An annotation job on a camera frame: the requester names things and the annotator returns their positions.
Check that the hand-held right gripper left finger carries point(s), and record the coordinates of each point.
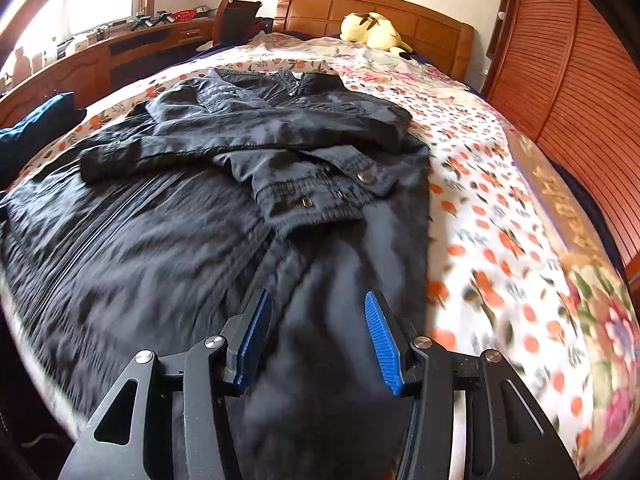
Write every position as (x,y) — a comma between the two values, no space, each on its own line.
(252,345)

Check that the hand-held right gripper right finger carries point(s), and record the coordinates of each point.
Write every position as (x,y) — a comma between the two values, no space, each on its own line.
(382,340)

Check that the black jacket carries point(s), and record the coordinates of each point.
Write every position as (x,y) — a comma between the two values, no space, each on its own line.
(200,240)

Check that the wooden bed with floral sheet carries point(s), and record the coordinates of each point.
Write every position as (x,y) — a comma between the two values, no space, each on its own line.
(475,210)

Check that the pink floral blanket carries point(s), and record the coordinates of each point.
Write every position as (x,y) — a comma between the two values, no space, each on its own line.
(610,320)

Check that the dark blue garment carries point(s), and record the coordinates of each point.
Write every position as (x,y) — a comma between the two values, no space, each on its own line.
(35,125)

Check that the wooden bed headboard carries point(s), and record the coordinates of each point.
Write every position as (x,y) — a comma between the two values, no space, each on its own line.
(435,35)

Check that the yellow plush toy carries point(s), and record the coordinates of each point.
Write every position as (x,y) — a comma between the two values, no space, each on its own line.
(370,30)

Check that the wooden louvered wardrobe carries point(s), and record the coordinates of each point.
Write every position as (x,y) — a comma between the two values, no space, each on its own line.
(575,85)

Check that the wooden desk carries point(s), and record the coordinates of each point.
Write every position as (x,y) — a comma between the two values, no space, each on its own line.
(100,60)

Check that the wooden chair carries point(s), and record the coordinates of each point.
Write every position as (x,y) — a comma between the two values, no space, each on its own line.
(237,20)

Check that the red basket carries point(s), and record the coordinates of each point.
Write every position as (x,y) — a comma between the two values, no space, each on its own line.
(181,14)

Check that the black device on desk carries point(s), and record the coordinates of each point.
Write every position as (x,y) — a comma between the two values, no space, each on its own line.
(150,20)

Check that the wooden framed window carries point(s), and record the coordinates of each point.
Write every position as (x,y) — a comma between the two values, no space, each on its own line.
(75,5)

